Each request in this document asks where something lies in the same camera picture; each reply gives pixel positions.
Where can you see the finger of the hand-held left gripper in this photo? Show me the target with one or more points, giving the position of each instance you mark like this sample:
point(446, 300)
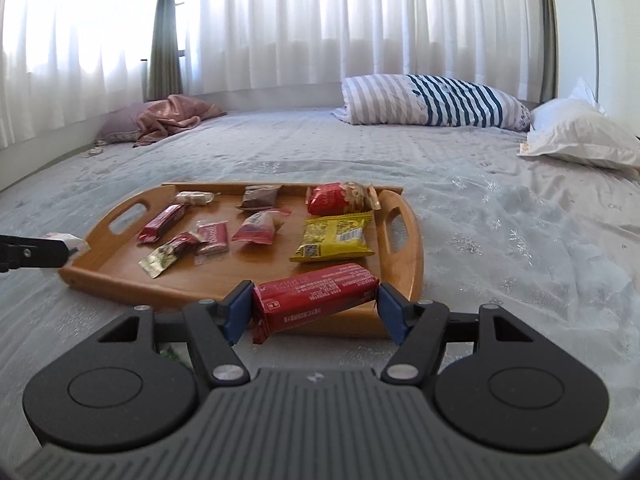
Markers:
point(35, 252)

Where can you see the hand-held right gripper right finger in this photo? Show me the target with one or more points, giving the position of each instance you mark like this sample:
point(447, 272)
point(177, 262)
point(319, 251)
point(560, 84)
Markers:
point(392, 315)

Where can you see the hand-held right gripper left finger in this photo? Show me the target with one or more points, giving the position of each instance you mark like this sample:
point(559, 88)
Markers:
point(237, 312)

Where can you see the bright red snack bar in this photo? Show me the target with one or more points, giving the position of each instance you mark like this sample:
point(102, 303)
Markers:
point(310, 295)

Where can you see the green snack packet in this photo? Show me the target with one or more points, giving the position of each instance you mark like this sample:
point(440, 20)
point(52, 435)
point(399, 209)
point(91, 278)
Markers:
point(170, 354)

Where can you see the red and white thin bar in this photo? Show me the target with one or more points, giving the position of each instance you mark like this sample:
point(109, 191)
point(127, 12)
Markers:
point(214, 236)

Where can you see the dark red gold-edged packet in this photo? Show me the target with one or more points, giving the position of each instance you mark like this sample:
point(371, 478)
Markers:
point(167, 255)

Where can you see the yellow snack packet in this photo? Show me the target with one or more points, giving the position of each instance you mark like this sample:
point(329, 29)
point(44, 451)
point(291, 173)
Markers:
point(332, 237)

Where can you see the dark red snack bar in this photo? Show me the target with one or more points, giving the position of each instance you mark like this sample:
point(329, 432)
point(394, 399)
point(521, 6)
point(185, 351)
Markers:
point(162, 224)

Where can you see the brown snack packet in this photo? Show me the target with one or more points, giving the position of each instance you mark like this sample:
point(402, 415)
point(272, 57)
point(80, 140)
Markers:
point(260, 197)

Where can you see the cream cookie snack packet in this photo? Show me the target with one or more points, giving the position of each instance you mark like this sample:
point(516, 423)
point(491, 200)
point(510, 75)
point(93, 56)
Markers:
point(192, 198)

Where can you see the large red snack packet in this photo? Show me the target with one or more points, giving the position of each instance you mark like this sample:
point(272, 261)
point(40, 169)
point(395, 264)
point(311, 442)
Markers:
point(327, 200)

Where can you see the small objects beside bed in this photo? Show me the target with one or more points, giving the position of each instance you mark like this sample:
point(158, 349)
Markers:
point(94, 152)

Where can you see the light blue snowflake bedsheet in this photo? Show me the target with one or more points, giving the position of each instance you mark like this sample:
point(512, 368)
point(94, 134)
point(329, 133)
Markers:
point(500, 260)

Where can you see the purple pillow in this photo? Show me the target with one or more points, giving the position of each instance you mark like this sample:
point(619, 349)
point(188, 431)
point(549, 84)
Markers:
point(117, 125)

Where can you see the pink crumpled cloth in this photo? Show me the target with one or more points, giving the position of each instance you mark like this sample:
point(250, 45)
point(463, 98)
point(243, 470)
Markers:
point(175, 117)

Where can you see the blue and grey striped pillow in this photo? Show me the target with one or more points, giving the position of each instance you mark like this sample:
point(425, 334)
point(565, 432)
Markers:
point(435, 102)

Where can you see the white sheer curtain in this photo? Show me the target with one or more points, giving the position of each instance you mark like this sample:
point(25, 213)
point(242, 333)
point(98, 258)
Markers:
point(360, 25)
point(70, 35)

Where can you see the grey-green drape curtain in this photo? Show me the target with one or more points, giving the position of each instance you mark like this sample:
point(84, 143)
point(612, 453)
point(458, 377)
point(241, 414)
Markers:
point(550, 25)
point(165, 35)

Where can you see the white pillow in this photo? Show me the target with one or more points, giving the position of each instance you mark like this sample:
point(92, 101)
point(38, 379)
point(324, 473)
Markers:
point(580, 135)

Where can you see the white wardrobe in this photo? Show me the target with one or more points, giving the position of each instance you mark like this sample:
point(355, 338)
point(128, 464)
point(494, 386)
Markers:
point(600, 25)

